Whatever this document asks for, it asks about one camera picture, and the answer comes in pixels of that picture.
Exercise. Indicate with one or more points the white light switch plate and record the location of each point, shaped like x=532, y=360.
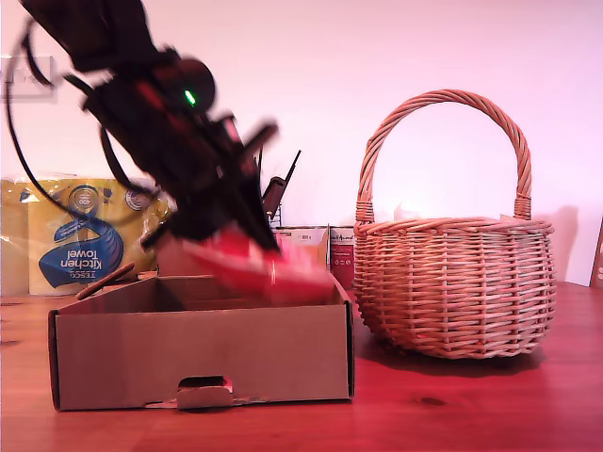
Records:
x=19, y=92

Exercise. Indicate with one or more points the brown cardboard box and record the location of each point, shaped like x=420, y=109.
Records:
x=198, y=358

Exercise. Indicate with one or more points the yellow kitchen towel pack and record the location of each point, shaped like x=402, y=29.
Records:
x=70, y=263

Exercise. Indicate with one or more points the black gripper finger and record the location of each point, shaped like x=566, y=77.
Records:
x=221, y=212
x=245, y=193

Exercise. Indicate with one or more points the small white carton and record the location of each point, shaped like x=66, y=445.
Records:
x=405, y=213

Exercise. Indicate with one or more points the black chopstick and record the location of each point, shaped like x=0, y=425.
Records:
x=293, y=165

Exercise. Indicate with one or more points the red Maltesers mini bunnies bag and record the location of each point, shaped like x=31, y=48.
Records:
x=264, y=278

